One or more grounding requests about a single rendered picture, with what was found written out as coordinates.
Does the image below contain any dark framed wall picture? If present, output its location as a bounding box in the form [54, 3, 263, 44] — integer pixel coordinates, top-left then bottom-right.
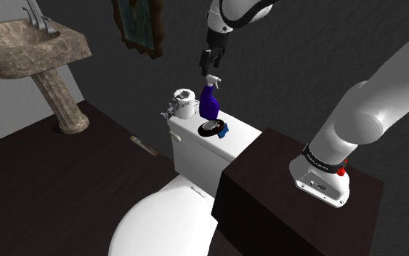
[110, 0, 165, 60]

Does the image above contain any black round dish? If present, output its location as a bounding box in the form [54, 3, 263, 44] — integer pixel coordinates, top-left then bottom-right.
[197, 119, 226, 138]

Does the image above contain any blue sponge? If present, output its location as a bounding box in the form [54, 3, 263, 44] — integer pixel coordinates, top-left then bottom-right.
[217, 122, 230, 140]

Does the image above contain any dark wooden robot stand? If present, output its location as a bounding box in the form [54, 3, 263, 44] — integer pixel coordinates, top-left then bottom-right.
[211, 127, 385, 256]

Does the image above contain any white toilet paper roll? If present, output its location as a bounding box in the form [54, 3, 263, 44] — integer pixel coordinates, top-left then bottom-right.
[160, 88, 201, 121]

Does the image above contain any blue spray bottle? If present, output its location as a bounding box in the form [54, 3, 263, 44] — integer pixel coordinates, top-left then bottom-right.
[198, 73, 222, 121]

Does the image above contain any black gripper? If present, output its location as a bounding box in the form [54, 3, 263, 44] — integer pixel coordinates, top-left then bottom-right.
[198, 27, 230, 77]

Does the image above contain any brown marble pedestal sink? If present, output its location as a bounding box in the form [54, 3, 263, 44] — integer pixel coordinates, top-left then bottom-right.
[0, 0, 93, 135]

